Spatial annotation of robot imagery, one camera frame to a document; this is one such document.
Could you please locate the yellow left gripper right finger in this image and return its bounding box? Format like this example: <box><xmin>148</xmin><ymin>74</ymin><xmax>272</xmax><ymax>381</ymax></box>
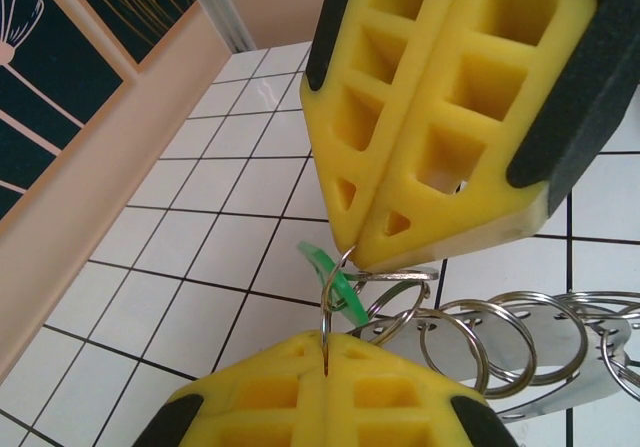
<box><xmin>326</xmin><ymin>332</ymin><xmax>520</xmax><ymax>447</ymax></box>

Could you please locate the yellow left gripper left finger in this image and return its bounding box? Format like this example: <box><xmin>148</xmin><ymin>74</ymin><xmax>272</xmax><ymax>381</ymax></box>
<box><xmin>131</xmin><ymin>329</ymin><xmax>330</xmax><ymax>447</ymax></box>

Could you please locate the green key tag with ring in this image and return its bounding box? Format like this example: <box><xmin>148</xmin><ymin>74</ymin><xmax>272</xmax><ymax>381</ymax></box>
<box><xmin>295</xmin><ymin>238</ymin><xmax>369</xmax><ymax>376</ymax></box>

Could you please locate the steel keyring bunch with plates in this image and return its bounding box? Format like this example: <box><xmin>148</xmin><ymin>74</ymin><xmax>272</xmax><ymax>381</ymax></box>
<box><xmin>348</xmin><ymin>265</ymin><xmax>640</xmax><ymax>421</ymax></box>

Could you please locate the aluminium corner post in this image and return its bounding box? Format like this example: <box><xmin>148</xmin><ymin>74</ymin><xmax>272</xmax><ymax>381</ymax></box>
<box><xmin>180</xmin><ymin>0</ymin><xmax>252</xmax><ymax>55</ymax></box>

